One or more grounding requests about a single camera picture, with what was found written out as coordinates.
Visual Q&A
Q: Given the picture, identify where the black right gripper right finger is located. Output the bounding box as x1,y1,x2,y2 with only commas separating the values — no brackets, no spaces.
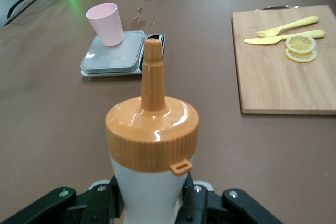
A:
177,174,283,224

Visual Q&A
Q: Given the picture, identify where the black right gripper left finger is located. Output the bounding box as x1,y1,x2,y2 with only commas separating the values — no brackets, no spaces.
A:
0,175,127,224

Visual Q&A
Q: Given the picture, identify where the sauce bottle with orange cap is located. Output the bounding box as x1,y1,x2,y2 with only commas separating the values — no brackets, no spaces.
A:
104,38,200,224

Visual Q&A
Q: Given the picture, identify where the pink plastic cup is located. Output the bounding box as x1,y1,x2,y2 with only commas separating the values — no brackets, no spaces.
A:
86,2,124,47

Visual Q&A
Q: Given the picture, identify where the silver kitchen scale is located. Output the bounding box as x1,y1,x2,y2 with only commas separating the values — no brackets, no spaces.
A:
80,30,167,77

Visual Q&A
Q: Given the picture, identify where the wooden cutting board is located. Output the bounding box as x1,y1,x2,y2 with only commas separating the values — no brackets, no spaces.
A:
231,4,336,116

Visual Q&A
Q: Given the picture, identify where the yellow plastic knife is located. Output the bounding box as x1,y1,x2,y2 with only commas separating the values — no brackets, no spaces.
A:
244,29,326,46

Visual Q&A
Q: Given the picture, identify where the yellow lemon slice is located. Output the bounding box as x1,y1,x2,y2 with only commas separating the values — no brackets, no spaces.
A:
285,34,317,55
285,48,318,63

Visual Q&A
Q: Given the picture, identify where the yellow plastic fork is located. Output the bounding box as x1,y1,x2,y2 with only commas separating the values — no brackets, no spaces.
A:
256,15,320,38

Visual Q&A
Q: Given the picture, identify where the black cable on table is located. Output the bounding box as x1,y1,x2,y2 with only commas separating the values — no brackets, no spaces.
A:
2,0,43,27

